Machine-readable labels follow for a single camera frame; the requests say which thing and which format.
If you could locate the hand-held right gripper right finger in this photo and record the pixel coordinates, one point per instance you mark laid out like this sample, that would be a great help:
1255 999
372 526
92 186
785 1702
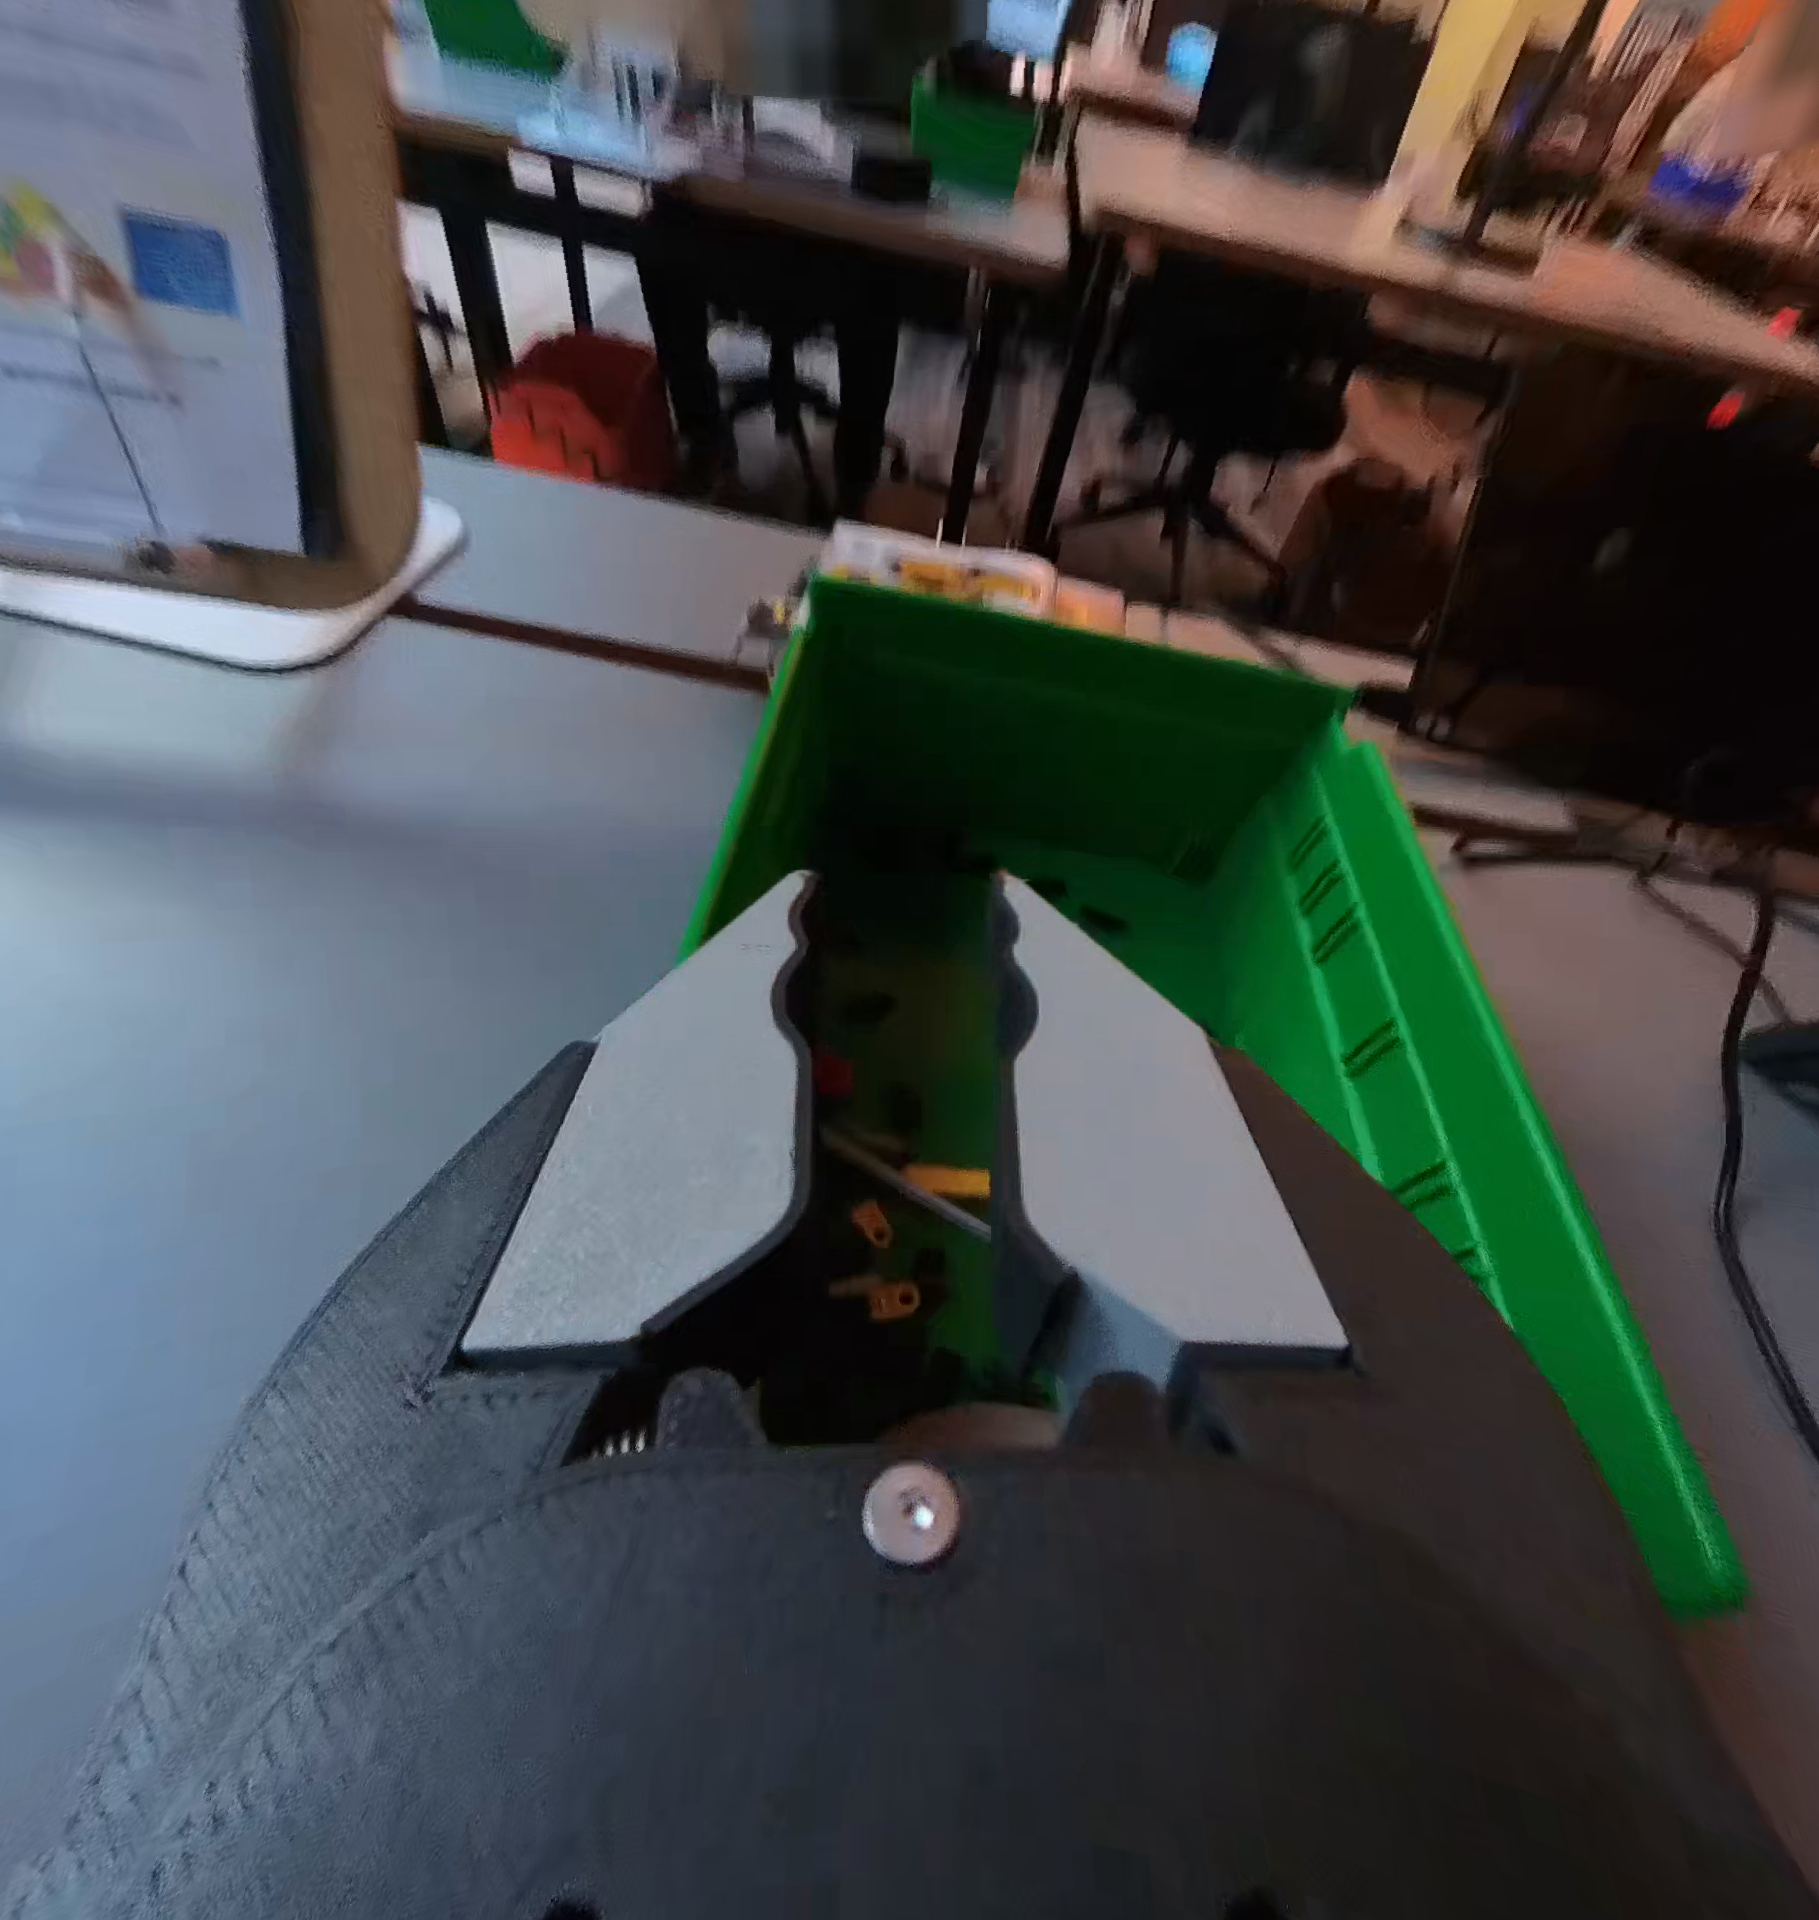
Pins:
1164 1186

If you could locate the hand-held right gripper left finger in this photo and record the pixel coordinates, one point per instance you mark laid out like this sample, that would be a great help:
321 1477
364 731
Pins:
655 1170

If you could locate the pile of lego pieces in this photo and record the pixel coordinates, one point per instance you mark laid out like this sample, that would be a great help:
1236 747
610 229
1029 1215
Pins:
949 1182

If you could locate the green plastic bin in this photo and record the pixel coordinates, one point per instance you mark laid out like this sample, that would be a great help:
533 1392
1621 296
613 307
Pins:
1088 752

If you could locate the lego set box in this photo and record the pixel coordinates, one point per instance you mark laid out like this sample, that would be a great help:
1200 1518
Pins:
939 577

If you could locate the dark flat device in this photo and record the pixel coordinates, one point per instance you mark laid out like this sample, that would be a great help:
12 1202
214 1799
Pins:
1818 1057

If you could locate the red plastic container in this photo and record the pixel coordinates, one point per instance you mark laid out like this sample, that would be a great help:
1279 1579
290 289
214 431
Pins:
579 413

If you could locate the black office chair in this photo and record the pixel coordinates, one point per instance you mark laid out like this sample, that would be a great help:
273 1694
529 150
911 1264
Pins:
1224 391

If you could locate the wooden table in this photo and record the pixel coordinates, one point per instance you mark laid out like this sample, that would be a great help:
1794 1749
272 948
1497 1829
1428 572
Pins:
1449 255
789 211

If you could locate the instruction sign stand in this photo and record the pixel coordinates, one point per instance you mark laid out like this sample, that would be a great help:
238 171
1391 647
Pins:
99 376

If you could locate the small green bin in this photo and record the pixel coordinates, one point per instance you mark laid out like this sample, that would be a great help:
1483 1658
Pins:
977 134

